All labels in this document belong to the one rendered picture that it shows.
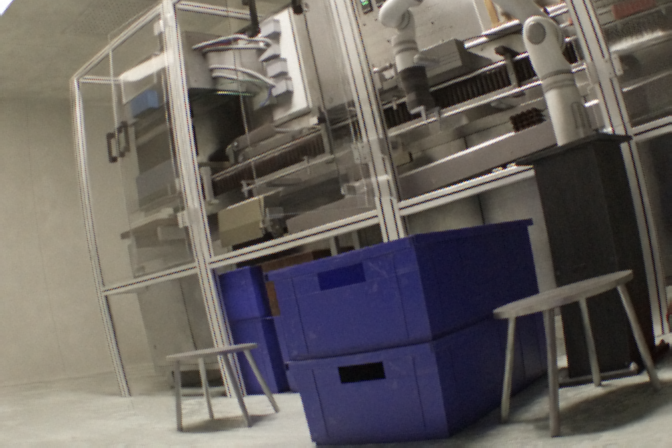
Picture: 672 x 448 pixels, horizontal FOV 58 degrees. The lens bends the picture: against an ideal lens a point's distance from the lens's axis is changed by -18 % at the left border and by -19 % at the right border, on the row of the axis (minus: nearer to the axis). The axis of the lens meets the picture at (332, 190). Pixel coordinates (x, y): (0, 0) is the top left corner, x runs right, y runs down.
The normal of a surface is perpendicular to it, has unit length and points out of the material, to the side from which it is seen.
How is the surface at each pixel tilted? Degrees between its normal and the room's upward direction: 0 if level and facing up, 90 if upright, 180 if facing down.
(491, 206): 90
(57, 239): 90
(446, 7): 90
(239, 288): 90
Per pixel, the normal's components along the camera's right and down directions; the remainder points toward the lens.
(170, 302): -0.63, 0.02
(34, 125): 0.75, -0.25
